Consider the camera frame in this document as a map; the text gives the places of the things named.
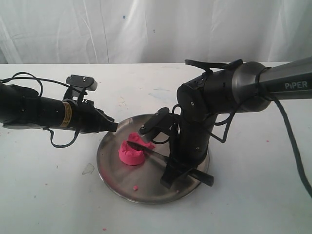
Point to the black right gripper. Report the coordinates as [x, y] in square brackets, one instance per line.
[188, 148]

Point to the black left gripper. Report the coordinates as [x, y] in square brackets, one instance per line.
[86, 118]

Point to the black knife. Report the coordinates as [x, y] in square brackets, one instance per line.
[156, 156]

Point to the pink dough lump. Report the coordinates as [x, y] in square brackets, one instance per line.
[131, 156]

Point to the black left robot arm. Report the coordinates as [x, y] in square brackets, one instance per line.
[23, 108]

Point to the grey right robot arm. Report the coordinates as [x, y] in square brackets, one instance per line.
[214, 98]

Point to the round stainless steel plate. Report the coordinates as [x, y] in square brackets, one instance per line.
[121, 178]

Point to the clear tape piece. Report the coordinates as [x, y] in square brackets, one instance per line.
[89, 169]

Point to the white plastic backdrop curtain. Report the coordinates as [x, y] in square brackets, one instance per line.
[154, 31]

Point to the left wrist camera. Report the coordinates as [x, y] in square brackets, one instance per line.
[83, 82]

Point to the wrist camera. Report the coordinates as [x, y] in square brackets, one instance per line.
[159, 122]
[83, 82]

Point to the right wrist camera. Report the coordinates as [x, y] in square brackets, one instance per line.
[159, 122]

